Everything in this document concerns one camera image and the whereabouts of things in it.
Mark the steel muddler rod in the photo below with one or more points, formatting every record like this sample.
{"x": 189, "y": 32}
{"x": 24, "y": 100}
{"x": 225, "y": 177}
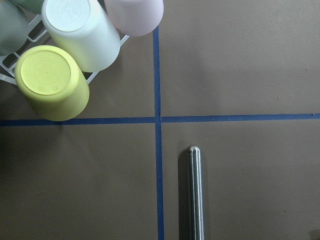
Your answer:
{"x": 196, "y": 193}

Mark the pink cup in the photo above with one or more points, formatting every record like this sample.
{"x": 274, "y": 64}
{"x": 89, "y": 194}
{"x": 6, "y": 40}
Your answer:
{"x": 135, "y": 18}

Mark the yellow cup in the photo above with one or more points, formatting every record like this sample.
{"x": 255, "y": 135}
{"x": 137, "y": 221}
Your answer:
{"x": 52, "y": 83}

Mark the white cup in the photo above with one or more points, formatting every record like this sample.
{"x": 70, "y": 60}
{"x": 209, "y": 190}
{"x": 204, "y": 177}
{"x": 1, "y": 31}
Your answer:
{"x": 83, "y": 29}

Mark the white cup rack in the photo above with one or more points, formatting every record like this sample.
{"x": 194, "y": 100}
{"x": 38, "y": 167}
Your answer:
{"x": 37, "y": 35}

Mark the green cup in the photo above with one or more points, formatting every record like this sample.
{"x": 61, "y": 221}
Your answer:
{"x": 14, "y": 24}

